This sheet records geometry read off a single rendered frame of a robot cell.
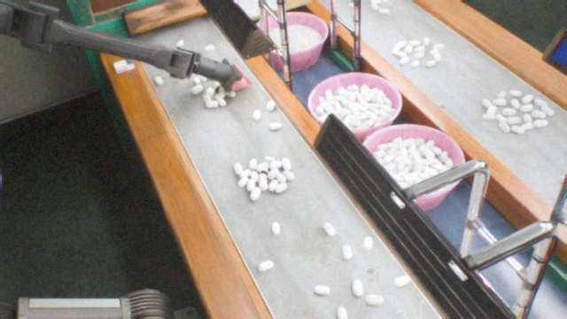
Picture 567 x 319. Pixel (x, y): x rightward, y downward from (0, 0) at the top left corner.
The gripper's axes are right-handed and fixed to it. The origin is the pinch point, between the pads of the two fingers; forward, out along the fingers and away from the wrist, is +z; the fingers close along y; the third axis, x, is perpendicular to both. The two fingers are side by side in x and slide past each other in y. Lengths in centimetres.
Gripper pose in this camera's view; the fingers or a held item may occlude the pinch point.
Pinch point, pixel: (249, 83)
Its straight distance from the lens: 174.8
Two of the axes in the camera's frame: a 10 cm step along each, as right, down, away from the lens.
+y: -4.3, -5.9, 6.8
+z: 7.4, 2.1, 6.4
